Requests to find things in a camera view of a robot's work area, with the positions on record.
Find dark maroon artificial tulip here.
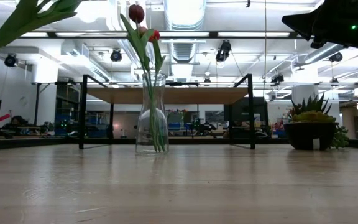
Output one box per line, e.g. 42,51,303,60
119,4,167,153

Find orange red artificial tulip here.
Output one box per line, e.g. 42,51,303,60
147,29,169,153

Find thin hanging cable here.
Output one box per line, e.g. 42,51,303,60
263,0,268,99

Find black frame base rail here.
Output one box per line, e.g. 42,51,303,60
0,136,358,150

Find pink artificial tulip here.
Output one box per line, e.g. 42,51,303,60
137,26,167,153

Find black ceiling spotlight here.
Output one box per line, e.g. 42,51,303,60
4,53,18,68
109,48,123,63
328,51,344,63
270,73,285,86
215,39,232,63

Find slim clear glass bottle vase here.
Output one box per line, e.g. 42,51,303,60
134,70,170,156

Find wooden shelf black metal frame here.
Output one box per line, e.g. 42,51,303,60
78,73,257,151

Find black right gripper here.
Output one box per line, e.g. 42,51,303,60
281,0,358,52

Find succulent plant in black pot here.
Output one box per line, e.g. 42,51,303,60
283,93,350,151

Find black frame bar with lights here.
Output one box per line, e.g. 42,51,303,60
0,30,326,39

